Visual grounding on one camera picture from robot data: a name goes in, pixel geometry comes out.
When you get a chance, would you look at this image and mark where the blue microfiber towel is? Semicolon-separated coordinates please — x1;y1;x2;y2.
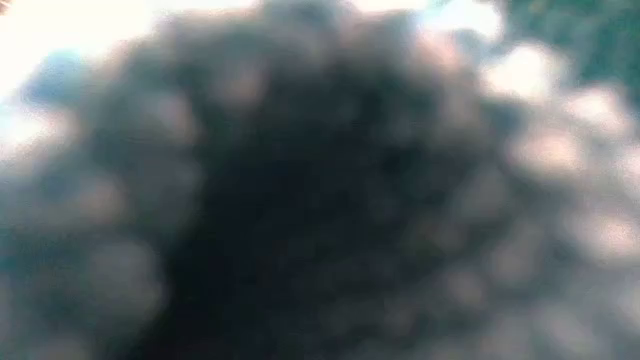
0;0;640;360

